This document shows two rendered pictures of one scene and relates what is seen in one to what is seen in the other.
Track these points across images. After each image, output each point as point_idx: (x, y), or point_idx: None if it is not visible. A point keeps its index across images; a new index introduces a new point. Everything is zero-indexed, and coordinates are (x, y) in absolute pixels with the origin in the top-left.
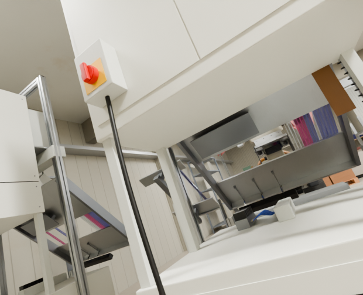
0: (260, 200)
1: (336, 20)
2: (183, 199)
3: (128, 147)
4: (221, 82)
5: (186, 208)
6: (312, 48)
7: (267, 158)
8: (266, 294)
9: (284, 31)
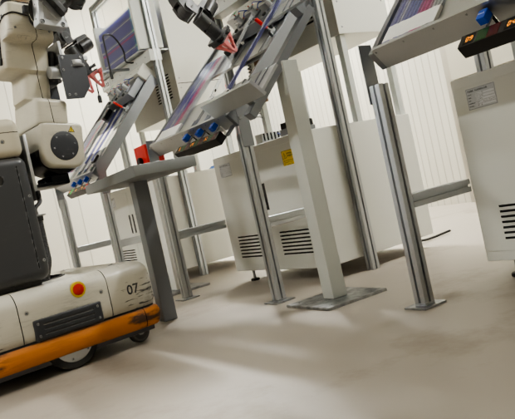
0: (24, 172)
1: None
2: (345, 83)
3: (370, 32)
4: None
5: (346, 91)
6: None
7: (48, 91)
8: None
9: (316, 63)
